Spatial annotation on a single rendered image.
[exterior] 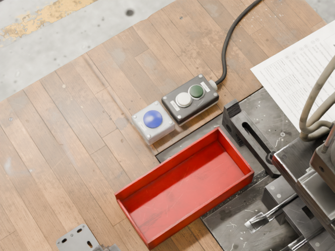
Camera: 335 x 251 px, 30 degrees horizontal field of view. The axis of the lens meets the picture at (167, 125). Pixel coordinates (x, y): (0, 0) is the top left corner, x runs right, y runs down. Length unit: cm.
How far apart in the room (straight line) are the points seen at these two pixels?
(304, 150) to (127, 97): 46
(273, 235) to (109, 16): 152
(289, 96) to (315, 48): 14
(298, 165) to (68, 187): 49
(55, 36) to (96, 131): 126
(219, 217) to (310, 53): 43
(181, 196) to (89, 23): 141
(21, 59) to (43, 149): 122
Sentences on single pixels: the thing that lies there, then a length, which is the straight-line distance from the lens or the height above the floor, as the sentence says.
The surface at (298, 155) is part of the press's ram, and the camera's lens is 106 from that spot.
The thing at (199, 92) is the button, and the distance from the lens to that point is 132.
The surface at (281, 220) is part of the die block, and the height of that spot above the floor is 93.
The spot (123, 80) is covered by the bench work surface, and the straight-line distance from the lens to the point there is 138.
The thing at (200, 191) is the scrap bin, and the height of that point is 91.
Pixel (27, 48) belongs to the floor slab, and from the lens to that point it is 256.
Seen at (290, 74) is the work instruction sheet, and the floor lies 90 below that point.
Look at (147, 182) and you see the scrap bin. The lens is 127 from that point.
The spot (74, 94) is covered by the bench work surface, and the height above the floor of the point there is 90.
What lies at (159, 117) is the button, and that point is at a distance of 130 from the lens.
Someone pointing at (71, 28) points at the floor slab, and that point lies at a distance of 257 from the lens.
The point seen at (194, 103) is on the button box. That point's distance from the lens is 132.
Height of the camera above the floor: 211
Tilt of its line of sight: 66 degrees down
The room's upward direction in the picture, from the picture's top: 5 degrees counter-clockwise
